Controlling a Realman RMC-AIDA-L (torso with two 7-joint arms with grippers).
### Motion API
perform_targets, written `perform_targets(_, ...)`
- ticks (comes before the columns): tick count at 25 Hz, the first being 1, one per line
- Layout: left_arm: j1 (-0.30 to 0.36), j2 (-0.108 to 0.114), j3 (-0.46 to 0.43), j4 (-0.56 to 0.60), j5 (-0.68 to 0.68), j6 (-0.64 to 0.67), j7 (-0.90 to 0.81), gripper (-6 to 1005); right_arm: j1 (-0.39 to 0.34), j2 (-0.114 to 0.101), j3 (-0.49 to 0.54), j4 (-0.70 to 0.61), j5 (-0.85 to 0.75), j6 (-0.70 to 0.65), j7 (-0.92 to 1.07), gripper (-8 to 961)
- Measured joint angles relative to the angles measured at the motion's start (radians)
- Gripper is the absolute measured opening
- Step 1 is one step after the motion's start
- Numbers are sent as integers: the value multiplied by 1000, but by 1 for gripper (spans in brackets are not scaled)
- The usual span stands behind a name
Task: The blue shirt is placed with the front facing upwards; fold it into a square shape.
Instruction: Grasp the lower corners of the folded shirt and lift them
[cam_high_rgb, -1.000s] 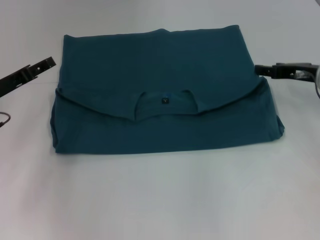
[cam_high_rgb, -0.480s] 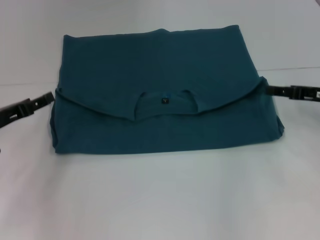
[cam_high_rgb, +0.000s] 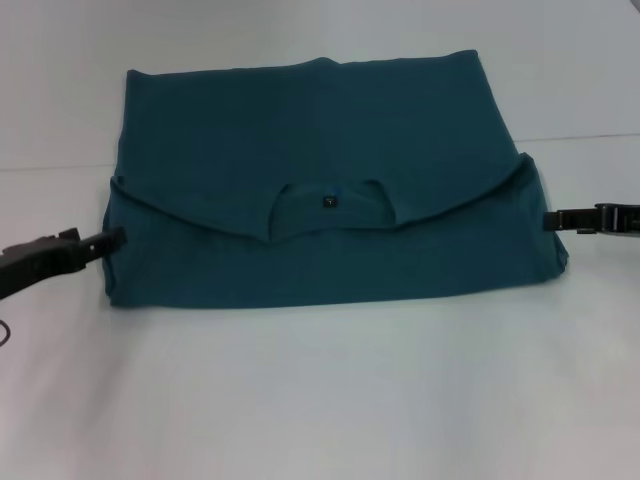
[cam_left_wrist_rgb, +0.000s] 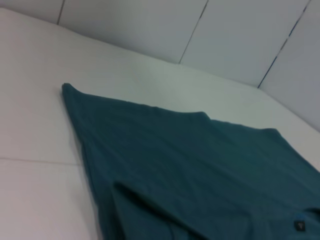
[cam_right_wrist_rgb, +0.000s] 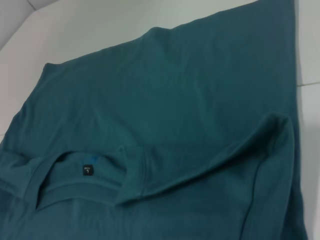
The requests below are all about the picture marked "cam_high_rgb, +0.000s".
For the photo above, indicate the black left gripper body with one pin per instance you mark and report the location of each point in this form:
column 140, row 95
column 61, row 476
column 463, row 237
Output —
column 35, row 257

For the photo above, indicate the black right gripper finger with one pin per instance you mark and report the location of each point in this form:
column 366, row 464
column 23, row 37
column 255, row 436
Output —
column 567, row 221

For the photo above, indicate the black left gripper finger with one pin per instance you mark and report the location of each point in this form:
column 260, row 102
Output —
column 102, row 242

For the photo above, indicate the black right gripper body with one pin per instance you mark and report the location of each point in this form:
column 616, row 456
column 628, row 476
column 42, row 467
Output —
column 620, row 220

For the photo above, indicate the teal blue FREE t-shirt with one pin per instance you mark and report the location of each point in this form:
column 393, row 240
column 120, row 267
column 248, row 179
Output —
column 325, row 150

